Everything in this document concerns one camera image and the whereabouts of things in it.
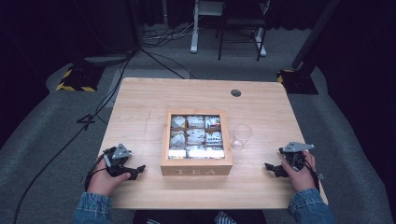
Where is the person's dark lap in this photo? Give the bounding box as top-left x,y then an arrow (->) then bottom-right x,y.
133,209 -> 267,224

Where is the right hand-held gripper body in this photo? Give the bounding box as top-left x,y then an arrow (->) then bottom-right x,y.
278,141 -> 316,173

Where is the black chair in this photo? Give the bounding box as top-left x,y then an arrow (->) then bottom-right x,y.
217,0 -> 269,63

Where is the person's right hand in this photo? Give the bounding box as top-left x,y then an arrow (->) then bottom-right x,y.
281,150 -> 318,193

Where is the hand-held gripper black cable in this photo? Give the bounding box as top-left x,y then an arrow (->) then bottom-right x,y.
84,154 -> 110,192
303,151 -> 325,191

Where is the left hand-held gripper black cable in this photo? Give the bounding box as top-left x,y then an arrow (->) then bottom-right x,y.
84,154 -> 110,192

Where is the bundle of floor cables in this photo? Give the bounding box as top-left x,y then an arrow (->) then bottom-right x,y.
142,15 -> 205,49

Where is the right hand-held gripper black cable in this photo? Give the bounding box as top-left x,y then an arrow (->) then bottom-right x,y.
303,151 -> 325,191

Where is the black yellow striped stand base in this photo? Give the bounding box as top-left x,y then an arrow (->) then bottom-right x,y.
55,63 -> 106,93
276,67 -> 319,95

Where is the person's left hand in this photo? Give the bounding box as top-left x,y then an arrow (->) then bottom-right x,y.
86,158 -> 132,197

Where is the black slanted stand pole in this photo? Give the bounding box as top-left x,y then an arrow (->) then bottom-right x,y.
290,0 -> 343,70

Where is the long black floor cable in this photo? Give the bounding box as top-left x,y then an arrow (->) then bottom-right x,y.
12,50 -> 135,224

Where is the wooden tea box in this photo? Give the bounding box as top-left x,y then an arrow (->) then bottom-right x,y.
160,108 -> 234,177

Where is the clear glass cup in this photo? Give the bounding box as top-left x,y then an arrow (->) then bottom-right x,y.
230,123 -> 254,151

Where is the white desk frame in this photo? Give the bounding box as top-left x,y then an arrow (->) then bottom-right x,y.
190,0 -> 271,58

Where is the group of tea bags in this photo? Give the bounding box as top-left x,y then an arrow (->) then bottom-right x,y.
168,115 -> 226,160

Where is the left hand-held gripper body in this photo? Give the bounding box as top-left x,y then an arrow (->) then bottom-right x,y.
103,143 -> 133,178

